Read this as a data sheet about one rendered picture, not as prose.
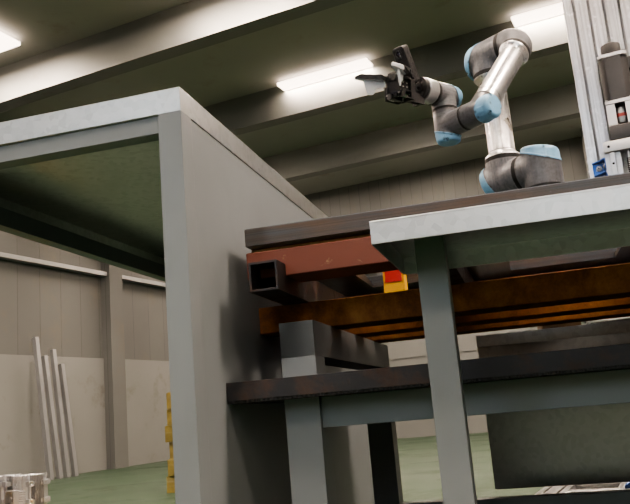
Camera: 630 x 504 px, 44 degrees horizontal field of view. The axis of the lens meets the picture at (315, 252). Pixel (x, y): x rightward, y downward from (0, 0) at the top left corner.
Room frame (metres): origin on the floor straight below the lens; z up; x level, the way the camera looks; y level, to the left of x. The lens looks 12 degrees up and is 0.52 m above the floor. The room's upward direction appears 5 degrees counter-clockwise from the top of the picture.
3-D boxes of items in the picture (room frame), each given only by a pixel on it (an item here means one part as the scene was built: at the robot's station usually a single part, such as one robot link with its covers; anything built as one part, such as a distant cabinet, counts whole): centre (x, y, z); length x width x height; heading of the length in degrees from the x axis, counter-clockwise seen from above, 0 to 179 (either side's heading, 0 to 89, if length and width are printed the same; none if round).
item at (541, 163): (2.33, -0.71, 1.20); 0.13 x 0.12 x 0.14; 40
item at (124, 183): (1.88, 0.32, 1.03); 1.30 x 0.60 x 0.04; 166
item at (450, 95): (2.25, -0.43, 1.43); 0.11 x 0.08 x 0.09; 130
